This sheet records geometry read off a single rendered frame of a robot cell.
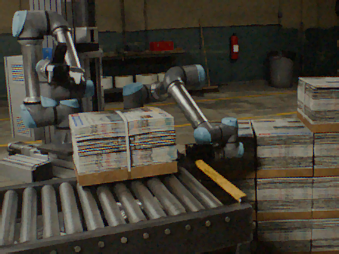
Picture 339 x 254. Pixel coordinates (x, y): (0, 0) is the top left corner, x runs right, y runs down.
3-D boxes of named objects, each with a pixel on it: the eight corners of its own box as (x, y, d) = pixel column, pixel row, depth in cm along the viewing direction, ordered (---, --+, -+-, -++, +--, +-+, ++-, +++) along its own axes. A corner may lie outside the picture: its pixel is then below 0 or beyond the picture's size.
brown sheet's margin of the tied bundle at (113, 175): (110, 162, 188) (109, 152, 187) (122, 180, 161) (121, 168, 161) (73, 166, 182) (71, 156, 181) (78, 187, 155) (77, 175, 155)
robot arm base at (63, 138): (46, 145, 208) (45, 125, 206) (70, 138, 221) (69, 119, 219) (67, 150, 201) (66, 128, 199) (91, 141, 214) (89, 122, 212)
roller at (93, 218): (89, 190, 169) (88, 178, 168) (108, 243, 126) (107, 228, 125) (76, 191, 167) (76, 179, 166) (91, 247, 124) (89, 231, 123)
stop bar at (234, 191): (202, 163, 183) (202, 159, 182) (248, 201, 143) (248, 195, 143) (194, 165, 181) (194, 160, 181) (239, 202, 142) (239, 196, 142)
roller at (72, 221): (73, 192, 166) (71, 180, 166) (85, 248, 124) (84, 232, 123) (59, 194, 165) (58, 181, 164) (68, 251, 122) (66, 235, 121)
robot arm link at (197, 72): (136, 86, 259) (181, 63, 215) (158, 84, 268) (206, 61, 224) (140, 106, 258) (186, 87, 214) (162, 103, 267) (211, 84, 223)
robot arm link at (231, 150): (237, 137, 209) (237, 155, 210) (216, 140, 205) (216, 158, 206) (244, 141, 202) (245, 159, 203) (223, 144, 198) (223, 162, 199)
